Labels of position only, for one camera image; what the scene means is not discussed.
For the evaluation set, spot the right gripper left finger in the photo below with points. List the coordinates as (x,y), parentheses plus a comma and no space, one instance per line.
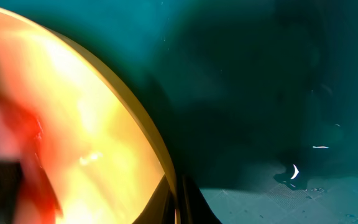
(160,209)

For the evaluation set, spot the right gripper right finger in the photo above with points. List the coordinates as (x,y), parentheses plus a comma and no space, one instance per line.
(193,207)

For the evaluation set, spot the yellow green-rimmed round plate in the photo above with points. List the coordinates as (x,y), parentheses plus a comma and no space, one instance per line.
(100,149)

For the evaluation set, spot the green and red sponge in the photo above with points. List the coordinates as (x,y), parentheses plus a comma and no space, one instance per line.
(21,173)

